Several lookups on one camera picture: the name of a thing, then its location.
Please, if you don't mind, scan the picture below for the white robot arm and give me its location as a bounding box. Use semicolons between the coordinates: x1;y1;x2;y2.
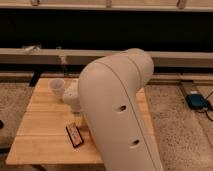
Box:
62;49;164;171

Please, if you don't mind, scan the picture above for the white paper cup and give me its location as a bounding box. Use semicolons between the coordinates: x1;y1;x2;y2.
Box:
48;78;65;99

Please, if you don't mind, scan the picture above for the blue device on floor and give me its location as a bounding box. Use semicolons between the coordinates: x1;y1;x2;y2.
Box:
186;94;209;110

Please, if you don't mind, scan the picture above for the black cable on floor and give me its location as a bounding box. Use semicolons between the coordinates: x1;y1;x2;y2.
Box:
199;90;213;122

